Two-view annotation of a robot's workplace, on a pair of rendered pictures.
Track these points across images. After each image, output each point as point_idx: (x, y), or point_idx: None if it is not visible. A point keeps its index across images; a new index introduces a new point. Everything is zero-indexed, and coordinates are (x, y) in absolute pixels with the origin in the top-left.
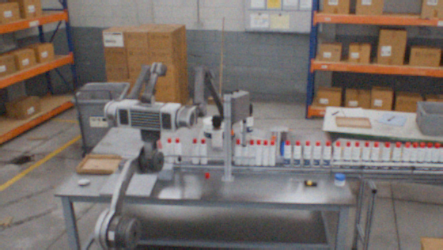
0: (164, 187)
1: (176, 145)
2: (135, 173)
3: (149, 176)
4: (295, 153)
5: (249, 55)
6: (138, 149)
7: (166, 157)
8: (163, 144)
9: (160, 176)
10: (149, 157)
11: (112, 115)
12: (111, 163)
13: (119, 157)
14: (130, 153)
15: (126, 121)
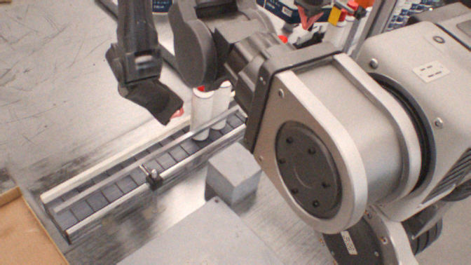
0: (284, 224)
1: (228, 85)
2: (141, 226)
3: (207, 217)
4: (410, 0)
5: None
6: (395, 228)
7: (179, 127)
8: (58, 73)
9: (237, 195)
10: (428, 228)
11: (388, 193)
12: (8, 235)
13: (8, 195)
14: (5, 155)
15: (454, 178)
